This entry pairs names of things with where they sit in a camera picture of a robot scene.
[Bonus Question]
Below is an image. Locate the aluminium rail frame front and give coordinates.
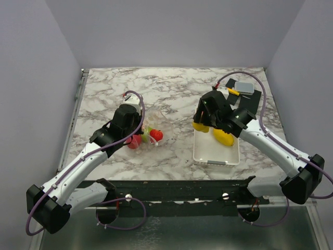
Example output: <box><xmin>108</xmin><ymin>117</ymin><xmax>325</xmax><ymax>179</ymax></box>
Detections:
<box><xmin>28</xmin><ymin>185</ymin><xmax>331</xmax><ymax>250</ymax></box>

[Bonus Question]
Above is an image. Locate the red toy apple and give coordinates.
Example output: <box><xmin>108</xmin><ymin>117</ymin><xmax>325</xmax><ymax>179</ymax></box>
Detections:
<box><xmin>125</xmin><ymin>135</ymin><xmax>142</xmax><ymax>149</ymax></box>

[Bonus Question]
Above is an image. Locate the white perforated plastic basket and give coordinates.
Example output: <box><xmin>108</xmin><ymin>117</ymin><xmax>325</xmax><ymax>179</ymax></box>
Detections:
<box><xmin>193</xmin><ymin>127</ymin><xmax>240</xmax><ymax>165</ymax></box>

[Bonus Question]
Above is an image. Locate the yellow toy mango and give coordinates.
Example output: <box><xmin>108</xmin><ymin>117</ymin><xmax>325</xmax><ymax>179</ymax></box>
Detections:
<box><xmin>213</xmin><ymin>129</ymin><xmax>234</xmax><ymax>146</ymax></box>

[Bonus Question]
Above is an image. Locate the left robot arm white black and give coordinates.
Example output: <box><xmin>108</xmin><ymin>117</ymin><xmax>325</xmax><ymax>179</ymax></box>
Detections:
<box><xmin>25</xmin><ymin>102</ymin><xmax>145</xmax><ymax>236</ymax></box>

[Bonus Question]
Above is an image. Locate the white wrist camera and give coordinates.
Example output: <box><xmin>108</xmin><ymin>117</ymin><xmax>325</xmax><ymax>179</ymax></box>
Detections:
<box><xmin>212</xmin><ymin>86</ymin><xmax>229</xmax><ymax>99</ymax></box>
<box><xmin>123</xmin><ymin>93</ymin><xmax>141</xmax><ymax>109</ymax></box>

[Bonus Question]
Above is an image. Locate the yellow toy lemon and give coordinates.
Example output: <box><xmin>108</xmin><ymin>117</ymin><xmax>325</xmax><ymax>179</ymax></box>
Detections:
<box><xmin>192</xmin><ymin>122</ymin><xmax>210</xmax><ymax>133</ymax></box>

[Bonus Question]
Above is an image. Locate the black foam block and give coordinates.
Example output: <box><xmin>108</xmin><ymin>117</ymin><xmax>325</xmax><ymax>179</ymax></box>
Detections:
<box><xmin>238</xmin><ymin>90</ymin><xmax>262</xmax><ymax>115</ymax></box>
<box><xmin>225</xmin><ymin>78</ymin><xmax>241</xmax><ymax>105</ymax></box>

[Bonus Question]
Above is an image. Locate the black foam block right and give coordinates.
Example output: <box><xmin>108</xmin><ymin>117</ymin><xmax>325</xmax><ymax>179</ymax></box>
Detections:
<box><xmin>238</xmin><ymin>90</ymin><xmax>262</xmax><ymax>115</ymax></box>

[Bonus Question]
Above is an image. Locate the small red toy fruit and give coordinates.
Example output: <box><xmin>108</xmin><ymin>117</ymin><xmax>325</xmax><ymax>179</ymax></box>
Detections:
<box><xmin>150</xmin><ymin>129</ymin><xmax>163</xmax><ymax>142</ymax></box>

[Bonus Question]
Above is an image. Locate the aluminium rail left edge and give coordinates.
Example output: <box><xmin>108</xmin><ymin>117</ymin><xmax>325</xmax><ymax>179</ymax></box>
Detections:
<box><xmin>56</xmin><ymin>68</ymin><xmax>89</xmax><ymax>173</ymax></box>

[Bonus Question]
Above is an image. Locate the clear zip top bag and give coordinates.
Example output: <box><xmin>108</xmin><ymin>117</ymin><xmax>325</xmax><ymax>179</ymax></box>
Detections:
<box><xmin>127</xmin><ymin>106</ymin><xmax>175</xmax><ymax>152</ymax></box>

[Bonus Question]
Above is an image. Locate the black foam block left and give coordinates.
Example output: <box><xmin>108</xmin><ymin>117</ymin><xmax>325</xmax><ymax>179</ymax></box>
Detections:
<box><xmin>225</xmin><ymin>78</ymin><xmax>241</xmax><ymax>105</ymax></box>

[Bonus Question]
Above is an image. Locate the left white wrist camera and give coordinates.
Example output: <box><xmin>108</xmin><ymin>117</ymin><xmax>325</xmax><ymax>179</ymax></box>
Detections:
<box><xmin>123</xmin><ymin>93</ymin><xmax>141</xmax><ymax>109</ymax></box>

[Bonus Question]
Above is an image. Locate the grey lidded plastic box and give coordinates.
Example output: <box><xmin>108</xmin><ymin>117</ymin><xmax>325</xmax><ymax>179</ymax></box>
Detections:
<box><xmin>234</xmin><ymin>81</ymin><xmax>254</xmax><ymax>95</ymax></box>

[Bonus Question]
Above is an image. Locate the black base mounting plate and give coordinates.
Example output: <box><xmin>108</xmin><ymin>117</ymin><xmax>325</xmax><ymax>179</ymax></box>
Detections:
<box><xmin>92</xmin><ymin>178</ymin><xmax>269</xmax><ymax>217</ymax></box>

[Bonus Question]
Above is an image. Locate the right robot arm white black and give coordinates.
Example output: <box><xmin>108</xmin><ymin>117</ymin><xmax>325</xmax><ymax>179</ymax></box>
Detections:
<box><xmin>194</xmin><ymin>90</ymin><xmax>325</xmax><ymax>204</ymax></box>

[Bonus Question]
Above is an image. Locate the light green toy apple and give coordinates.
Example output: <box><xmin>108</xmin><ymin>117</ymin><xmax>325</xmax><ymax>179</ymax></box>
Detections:
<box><xmin>141</xmin><ymin>127</ymin><xmax>152</xmax><ymax>143</ymax></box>

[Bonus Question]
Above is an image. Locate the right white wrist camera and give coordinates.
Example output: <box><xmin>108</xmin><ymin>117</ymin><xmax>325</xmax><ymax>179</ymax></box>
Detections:
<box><xmin>212</xmin><ymin>86</ymin><xmax>229</xmax><ymax>99</ymax></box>

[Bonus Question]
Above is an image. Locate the yellow handled knife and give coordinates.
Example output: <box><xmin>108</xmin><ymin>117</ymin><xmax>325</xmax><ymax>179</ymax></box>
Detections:
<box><xmin>227</xmin><ymin>88</ymin><xmax>252</xmax><ymax>96</ymax></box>

